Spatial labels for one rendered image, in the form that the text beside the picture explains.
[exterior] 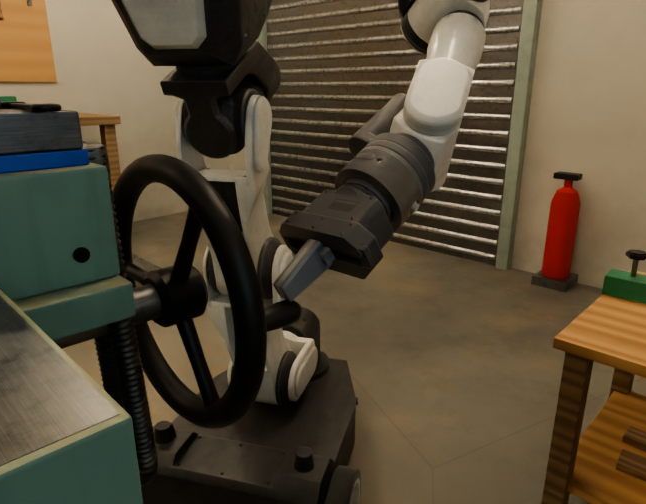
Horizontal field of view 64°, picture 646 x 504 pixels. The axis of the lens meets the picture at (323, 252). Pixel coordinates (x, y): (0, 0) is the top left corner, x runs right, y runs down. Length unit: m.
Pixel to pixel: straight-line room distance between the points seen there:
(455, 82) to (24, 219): 0.44
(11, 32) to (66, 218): 3.59
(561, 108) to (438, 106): 2.47
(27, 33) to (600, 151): 3.46
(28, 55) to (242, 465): 3.23
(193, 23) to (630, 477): 1.29
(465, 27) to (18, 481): 0.68
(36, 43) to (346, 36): 2.01
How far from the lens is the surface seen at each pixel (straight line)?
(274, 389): 1.35
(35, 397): 0.24
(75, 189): 0.43
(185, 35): 0.91
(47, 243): 0.43
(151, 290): 0.54
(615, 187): 2.99
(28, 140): 0.43
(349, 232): 0.48
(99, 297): 0.43
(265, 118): 1.04
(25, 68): 4.00
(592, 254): 3.08
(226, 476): 1.27
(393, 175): 0.53
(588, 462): 1.44
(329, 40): 3.82
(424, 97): 0.59
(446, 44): 0.72
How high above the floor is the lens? 1.02
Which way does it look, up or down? 18 degrees down
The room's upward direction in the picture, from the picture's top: straight up
